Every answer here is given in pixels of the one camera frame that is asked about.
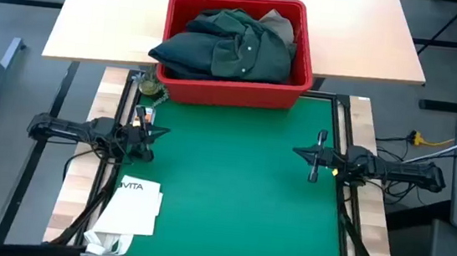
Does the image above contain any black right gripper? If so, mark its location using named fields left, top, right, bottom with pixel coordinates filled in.
left=289, top=127, right=352, bottom=187

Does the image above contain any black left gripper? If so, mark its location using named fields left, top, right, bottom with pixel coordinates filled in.
left=122, top=104, right=173, bottom=165

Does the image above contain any red plastic laundry bin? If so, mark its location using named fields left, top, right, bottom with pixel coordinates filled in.
left=153, top=0, right=321, bottom=116

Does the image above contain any clear package with orange label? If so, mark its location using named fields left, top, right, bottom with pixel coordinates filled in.
left=131, top=105, right=157, bottom=129

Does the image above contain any small potted succulent plant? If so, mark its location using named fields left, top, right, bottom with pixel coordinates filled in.
left=129, top=64, right=172, bottom=109

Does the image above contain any white printed tote bag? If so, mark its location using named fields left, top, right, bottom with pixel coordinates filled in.
left=81, top=171, right=166, bottom=256

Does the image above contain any green table mat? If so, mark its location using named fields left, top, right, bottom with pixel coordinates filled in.
left=109, top=79, right=361, bottom=256

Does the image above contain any dark green button shirt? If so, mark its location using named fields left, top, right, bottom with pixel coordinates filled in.
left=181, top=3, right=302, bottom=87

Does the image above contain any light wooden table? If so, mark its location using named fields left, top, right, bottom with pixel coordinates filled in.
left=41, top=0, right=434, bottom=95

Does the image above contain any black table leg bar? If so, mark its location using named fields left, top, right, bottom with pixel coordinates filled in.
left=0, top=54, right=81, bottom=252

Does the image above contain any black aluminium table frame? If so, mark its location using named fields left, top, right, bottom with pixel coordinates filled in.
left=41, top=62, right=412, bottom=256

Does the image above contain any black thick cable bundle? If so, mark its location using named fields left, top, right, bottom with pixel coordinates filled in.
left=47, top=156, right=119, bottom=252
left=333, top=197, right=399, bottom=256

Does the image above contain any yellow plug with cable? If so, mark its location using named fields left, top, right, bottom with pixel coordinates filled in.
left=409, top=129, right=456, bottom=151

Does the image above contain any white cable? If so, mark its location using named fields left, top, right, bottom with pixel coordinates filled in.
left=401, top=115, right=457, bottom=170

